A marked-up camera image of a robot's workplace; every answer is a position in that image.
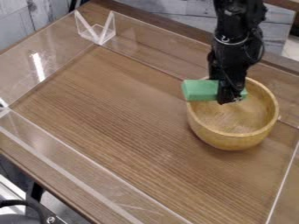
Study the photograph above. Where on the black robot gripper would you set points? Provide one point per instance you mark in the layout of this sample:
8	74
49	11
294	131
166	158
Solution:
230	59

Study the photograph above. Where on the green rectangular block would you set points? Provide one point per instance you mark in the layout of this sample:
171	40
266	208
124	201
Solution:
199	90

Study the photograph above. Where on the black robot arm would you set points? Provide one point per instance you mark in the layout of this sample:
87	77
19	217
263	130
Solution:
239	17

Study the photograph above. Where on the brown wooden bowl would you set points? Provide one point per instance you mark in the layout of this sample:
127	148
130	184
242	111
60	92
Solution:
239	125

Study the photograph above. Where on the black table leg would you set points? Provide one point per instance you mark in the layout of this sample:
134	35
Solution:
35	191

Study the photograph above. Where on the black metal base bracket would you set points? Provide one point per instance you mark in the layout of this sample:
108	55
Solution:
47	216

